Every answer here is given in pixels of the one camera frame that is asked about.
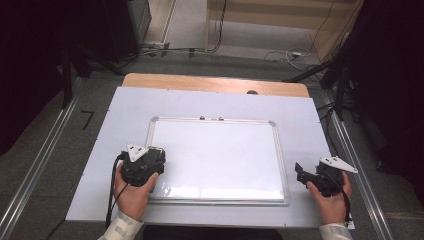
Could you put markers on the person's right hand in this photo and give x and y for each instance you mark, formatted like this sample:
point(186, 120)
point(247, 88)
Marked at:
point(333, 206)

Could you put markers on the person's dark trousers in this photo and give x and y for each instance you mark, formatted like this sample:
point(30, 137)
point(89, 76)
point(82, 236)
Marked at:
point(213, 234)

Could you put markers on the black metal stand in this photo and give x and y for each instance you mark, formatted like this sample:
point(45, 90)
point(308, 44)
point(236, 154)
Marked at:
point(340, 86)
point(67, 76)

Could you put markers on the person's left hand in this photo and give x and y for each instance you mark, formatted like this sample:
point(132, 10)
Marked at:
point(131, 200)

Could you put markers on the small black table knob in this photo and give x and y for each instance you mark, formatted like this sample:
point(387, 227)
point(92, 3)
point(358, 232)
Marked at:
point(252, 92)

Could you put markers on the power strip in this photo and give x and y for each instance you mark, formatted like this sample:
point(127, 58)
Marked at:
point(156, 45)

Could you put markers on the large white cover board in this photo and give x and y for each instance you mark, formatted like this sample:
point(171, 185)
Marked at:
point(133, 103)

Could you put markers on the light wooden shelf unit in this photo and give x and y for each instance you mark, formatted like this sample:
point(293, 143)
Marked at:
point(266, 16)

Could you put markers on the dark curtain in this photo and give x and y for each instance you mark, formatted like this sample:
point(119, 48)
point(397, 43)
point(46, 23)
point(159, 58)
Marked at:
point(393, 83)
point(26, 66)

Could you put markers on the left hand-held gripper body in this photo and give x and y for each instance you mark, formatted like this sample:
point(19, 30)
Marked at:
point(138, 170)

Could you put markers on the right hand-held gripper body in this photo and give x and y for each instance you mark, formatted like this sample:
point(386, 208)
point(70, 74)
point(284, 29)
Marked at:
point(328, 182)

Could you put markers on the aluminium floor rail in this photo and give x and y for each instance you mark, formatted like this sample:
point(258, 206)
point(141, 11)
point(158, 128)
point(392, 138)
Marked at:
point(361, 186)
point(43, 156)

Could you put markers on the dark cabinet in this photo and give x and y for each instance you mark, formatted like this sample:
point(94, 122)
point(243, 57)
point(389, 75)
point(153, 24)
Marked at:
point(123, 26)

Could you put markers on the silver framed whiteboard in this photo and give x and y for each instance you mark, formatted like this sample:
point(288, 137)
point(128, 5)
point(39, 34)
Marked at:
point(216, 150)

